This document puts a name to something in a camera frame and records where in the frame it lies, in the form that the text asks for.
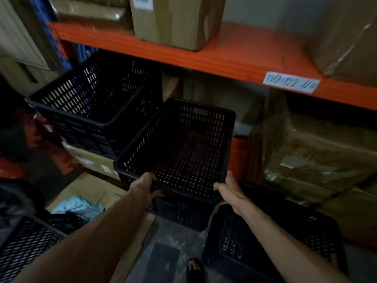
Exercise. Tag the black perforated plastic crate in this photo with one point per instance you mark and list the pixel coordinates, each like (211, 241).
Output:
(97, 103)
(179, 162)
(276, 235)
(29, 244)

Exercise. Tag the flattened cardboard sheet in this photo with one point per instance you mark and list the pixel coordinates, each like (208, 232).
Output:
(117, 209)

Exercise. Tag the person's left thumb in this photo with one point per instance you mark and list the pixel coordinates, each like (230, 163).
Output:
(157, 193)

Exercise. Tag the person's right hand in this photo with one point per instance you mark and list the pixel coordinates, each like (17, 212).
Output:
(232, 193)

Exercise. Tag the blue metal rack upright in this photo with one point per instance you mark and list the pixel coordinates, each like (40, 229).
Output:
(48, 32)

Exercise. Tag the orange metal shelf beam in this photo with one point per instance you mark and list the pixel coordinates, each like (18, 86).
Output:
(223, 55)

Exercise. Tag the person's left hand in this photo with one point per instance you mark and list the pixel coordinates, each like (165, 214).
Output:
(142, 187)

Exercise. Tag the light blue plastic bag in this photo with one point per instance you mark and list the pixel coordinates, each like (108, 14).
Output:
(77, 206)

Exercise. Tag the flat brown cardboard box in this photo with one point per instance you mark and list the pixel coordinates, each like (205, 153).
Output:
(91, 13)

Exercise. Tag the white shelf label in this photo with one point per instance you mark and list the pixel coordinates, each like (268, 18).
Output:
(291, 82)

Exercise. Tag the taped brown cardboard box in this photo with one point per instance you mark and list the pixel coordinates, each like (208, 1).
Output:
(344, 38)

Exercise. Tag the person's foot in black sandal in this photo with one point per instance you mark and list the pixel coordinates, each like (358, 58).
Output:
(196, 269)

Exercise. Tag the person's left forearm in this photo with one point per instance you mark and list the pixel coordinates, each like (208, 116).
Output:
(88, 244)

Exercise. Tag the large worn cardboard box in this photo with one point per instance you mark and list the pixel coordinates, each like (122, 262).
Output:
(318, 156)

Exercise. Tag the cardboard box with white labels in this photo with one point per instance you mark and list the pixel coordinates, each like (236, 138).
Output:
(91, 162)

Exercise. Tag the person's right thumb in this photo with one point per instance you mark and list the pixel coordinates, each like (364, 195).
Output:
(220, 187)

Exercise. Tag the person's right forearm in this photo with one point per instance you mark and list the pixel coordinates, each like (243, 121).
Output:
(282, 247)

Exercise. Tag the orange plastic bag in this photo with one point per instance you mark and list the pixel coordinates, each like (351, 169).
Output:
(50, 144)

